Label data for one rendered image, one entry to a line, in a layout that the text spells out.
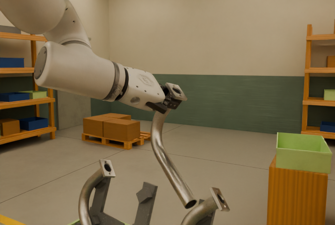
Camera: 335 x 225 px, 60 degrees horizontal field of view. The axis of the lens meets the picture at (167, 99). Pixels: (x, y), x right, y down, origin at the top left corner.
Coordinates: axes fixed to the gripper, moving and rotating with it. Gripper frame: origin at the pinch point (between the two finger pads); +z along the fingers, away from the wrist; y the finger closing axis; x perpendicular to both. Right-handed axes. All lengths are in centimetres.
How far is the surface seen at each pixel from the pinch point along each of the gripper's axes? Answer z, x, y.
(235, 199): 237, 140, 60
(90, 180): -4.3, 35.1, 1.3
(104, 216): 0.8, 40.5, -7.1
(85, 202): -3.8, 41.2, -1.8
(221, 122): 493, 214, 311
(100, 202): 0.4, 40.1, -2.8
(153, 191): 5.6, 23.4, -10.8
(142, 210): 5.0, 29.1, -12.6
